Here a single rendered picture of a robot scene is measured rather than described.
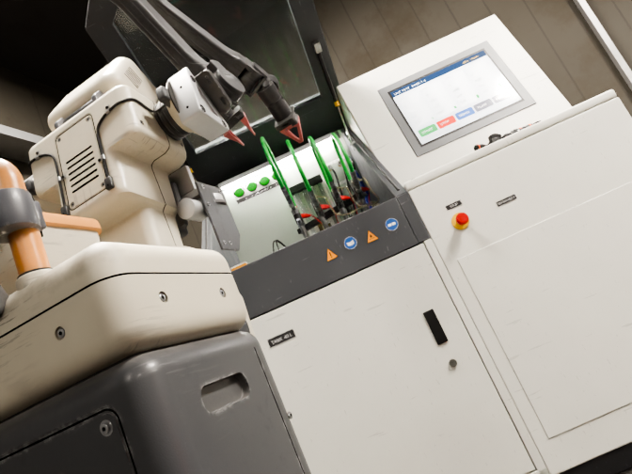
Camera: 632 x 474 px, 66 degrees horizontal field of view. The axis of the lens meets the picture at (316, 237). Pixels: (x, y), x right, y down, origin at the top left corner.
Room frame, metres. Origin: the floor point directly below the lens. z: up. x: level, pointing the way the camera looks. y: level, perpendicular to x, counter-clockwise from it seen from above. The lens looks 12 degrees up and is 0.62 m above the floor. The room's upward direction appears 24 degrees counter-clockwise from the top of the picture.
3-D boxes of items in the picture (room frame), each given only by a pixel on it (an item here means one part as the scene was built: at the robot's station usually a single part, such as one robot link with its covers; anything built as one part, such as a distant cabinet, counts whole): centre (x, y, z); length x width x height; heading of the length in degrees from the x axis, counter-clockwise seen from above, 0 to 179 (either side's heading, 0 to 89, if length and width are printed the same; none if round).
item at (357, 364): (1.47, 0.04, 0.44); 0.65 x 0.02 x 0.68; 89
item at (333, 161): (1.99, -0.22, 1.20); 0.13 x 0.03 x 0.31; 89
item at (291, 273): (1.49, 0.04, 0.87); 0.62 x 0.04 x 0.16; 89
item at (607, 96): (1.56, -0.67, 0.96); 0.70 x 0.22 x 0.03; 89
